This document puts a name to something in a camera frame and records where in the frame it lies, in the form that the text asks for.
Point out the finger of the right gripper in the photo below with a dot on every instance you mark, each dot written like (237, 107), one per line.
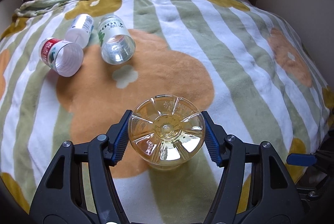
(297, 159)

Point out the red label cut bottle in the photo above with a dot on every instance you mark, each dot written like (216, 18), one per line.
(63, 57)

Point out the clear yellow plastic cup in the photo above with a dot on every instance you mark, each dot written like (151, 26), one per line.
(166, 131)

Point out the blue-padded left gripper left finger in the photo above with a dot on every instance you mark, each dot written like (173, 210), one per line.
(60, 195)

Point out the striped floral blanket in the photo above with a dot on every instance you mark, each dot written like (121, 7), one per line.
(247, 67)

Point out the blue label white bottle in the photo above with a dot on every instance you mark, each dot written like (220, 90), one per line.
(80, 30)

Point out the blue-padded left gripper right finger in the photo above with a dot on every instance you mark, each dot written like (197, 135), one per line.
(273, 197)

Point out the green label cut bottle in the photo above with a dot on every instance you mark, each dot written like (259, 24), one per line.
(117, 45)

